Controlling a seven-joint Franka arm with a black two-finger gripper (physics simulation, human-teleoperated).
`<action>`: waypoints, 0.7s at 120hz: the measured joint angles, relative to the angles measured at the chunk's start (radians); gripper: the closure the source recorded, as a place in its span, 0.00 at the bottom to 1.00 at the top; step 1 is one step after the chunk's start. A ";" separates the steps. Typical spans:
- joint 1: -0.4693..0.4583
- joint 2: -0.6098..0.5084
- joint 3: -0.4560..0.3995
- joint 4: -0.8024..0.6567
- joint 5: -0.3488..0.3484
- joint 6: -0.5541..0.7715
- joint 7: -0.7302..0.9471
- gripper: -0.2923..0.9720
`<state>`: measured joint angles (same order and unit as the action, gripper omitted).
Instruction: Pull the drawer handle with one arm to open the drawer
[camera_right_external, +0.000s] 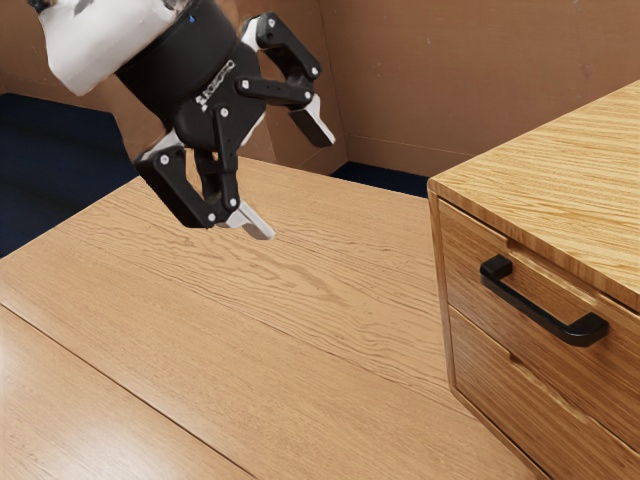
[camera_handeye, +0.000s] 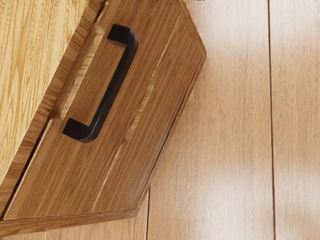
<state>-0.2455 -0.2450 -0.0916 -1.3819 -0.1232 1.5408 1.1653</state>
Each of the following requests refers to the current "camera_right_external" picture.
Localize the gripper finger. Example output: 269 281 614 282
133 105 277 241
234 11 337 149

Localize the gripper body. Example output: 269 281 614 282
114 0 267 151

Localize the wooden drawer cabinet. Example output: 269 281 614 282
427 78 640 480

